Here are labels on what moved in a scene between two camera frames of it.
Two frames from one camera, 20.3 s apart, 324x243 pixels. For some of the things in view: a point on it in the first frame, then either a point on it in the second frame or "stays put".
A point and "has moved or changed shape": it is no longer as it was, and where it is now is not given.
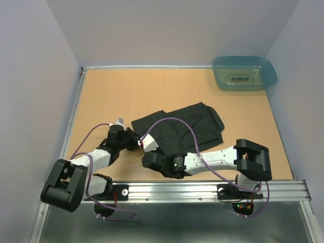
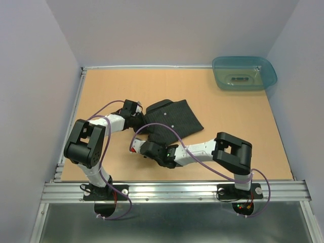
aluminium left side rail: x=64 y=153 stays put
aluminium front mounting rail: x=298 y=191 stays put
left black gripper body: x=128 y=141 → x=138 y=120
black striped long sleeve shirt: x=174 y=136 has moved or changed shape
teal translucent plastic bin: x=240 y=73 stays put
